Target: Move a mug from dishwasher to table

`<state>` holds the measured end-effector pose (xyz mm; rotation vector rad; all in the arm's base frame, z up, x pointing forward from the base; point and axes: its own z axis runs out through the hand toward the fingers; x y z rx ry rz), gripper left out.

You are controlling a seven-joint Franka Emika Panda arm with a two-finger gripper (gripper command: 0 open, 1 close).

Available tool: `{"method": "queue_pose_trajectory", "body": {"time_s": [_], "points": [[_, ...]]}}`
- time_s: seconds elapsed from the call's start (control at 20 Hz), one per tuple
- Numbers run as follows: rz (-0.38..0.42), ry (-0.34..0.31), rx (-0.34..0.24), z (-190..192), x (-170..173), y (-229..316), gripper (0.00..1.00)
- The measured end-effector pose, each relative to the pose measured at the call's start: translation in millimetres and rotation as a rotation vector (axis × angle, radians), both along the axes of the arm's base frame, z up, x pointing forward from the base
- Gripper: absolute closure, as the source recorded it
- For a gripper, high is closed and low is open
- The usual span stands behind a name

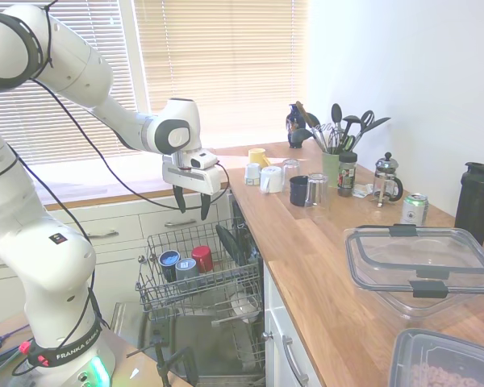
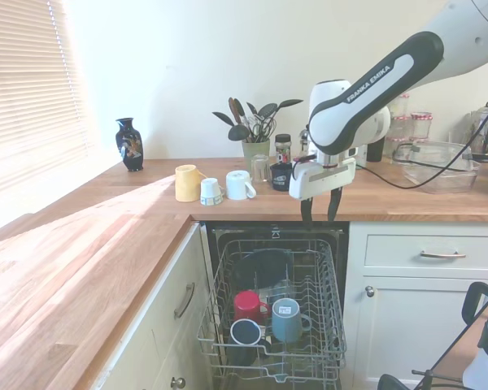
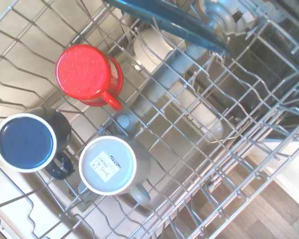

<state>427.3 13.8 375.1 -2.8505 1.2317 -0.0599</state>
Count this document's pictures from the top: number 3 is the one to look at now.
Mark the grey ceramic mug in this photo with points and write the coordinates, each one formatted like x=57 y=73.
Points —
x=107 y=165

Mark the red speckled mug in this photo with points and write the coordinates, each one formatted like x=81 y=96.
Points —
x=82 y=72

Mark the dark blue mug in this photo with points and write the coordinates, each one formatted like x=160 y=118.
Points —
x=25 y=142

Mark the dark blue plate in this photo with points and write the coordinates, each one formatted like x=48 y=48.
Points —
x=164 y=22

